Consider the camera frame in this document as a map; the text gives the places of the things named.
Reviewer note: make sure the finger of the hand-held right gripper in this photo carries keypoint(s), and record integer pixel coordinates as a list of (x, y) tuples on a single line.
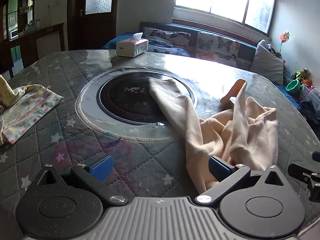
[(316, 155), (303, 172)]

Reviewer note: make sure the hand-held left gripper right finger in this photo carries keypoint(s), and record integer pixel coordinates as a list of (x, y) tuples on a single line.
[(220, 167)]

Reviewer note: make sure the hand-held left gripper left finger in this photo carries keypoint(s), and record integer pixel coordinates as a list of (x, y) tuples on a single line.
[(101, 168)]

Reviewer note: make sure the cream garment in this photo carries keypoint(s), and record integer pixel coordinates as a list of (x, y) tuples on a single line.
[(225, 135)]

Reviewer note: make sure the dark blue cloth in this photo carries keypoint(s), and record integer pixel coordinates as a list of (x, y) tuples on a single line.
[(307, 110)]

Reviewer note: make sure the grey quilted star tablecloth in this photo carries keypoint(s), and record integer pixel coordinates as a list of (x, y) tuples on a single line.
[(150, 162)]

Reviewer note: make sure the black round induction cooktop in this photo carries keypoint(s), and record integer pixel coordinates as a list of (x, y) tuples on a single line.
[(120, 100)]

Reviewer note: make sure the green bowl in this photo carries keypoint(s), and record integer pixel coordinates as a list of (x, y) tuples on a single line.
[(293, 86)]

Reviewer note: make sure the colourful plush toy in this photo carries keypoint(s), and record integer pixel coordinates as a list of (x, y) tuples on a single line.
[(303, 73)]

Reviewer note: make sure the floral patterned cloth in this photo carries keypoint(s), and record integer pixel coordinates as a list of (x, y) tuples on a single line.
[(25, 110)]

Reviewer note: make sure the grey pillow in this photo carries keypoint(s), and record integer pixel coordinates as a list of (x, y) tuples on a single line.
[(267, 65)]

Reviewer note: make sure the blue sofa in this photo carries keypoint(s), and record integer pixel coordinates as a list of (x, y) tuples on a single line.
[(245, 55)]

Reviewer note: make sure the butterfly print cushion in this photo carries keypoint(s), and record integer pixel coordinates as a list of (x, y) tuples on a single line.
[(215, 47), (165, 37)]

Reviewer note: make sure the white tissue box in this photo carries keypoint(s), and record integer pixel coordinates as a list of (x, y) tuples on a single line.
[(130, 48)]

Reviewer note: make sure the colourful pinwheel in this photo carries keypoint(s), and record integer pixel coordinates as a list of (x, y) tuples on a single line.
[(285, 36)]

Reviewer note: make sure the dark wooden door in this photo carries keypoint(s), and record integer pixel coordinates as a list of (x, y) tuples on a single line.
[(92, 30)]

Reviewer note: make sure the dark wooden display cabinet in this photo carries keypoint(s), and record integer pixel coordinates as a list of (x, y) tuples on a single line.
[(28, 45)]

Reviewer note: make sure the window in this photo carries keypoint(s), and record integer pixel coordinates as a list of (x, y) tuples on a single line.
[(225, 2)]

